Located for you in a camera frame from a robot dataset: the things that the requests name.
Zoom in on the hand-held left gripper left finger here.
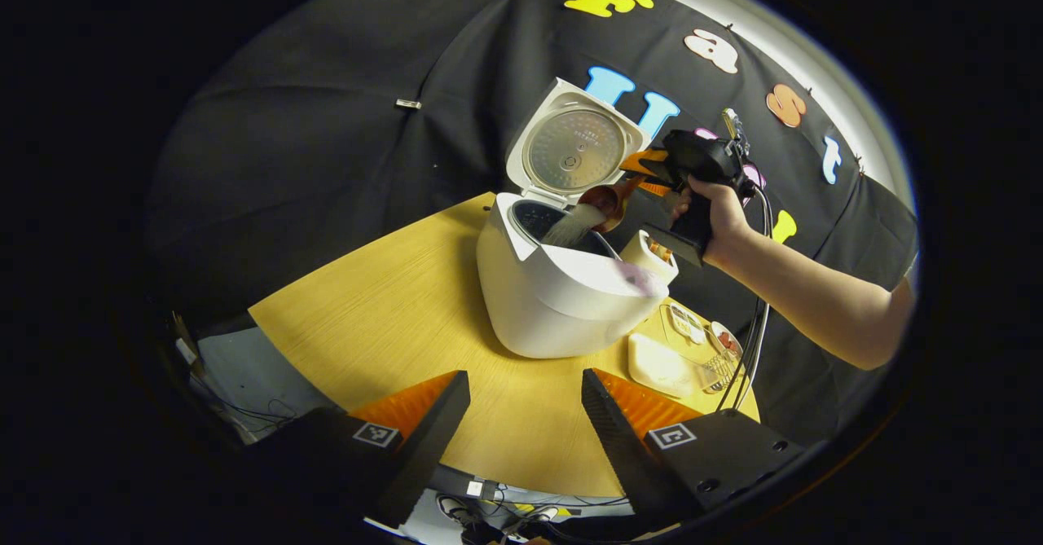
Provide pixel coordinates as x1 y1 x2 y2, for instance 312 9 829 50
244 370 472 530

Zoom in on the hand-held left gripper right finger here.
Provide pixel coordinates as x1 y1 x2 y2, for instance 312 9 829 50
582 368 808 530

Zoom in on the brown wooden spoon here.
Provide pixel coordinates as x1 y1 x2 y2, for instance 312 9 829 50
580 174 649 232

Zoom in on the clear tray of white rice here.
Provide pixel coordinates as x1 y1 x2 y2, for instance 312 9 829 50
627 332 722 399

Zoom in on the clear wire chopstick holder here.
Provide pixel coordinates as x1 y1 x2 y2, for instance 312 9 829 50
701 351 742 393

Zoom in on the white rice cooker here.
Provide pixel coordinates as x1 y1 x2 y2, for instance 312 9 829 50
477 78 671 359

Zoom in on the white toaster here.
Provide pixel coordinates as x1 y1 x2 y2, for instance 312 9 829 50
621 230 680 285

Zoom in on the white divided bean dish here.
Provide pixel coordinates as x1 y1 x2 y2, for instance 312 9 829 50
667 304 708 344

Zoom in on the white round plate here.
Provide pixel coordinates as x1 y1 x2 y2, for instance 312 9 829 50
707 321 744 358

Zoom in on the black backdrop cloth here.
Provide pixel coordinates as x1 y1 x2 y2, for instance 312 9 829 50
147 0 918 448

